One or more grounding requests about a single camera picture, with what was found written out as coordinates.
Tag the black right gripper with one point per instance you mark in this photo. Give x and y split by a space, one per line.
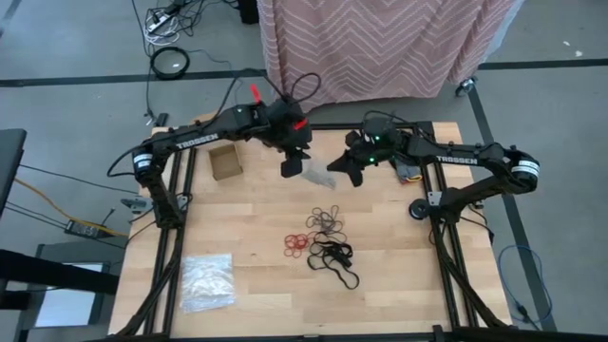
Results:
380 145

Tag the small open cardboard box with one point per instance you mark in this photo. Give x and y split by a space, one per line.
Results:
227 164

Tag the black round roll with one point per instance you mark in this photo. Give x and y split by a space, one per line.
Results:
412 209

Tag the thick red band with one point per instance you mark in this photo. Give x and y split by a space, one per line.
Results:
404 179

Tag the thick yellow band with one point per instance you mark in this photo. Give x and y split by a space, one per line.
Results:
417 178

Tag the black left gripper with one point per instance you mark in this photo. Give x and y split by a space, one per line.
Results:
285 126

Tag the black flat panel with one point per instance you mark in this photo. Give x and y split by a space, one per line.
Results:
9 161

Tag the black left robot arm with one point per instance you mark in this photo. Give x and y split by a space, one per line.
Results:
204 135

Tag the white power strip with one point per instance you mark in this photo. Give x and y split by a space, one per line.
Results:
159 22

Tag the red rubber band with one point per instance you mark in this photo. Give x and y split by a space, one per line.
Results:
290 243
304 240

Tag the wide black rubber band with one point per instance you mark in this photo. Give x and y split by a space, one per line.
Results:
328 247
346 261

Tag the clear plastic bag stack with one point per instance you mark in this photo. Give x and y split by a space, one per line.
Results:
206 282

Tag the black furniture beam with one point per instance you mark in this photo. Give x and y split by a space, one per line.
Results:
47 275

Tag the pink chevron cloth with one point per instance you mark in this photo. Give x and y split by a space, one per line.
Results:
380 47

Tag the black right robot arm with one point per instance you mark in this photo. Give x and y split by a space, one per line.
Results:
456 159

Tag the dark gray bundle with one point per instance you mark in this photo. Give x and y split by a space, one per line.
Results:
408 168

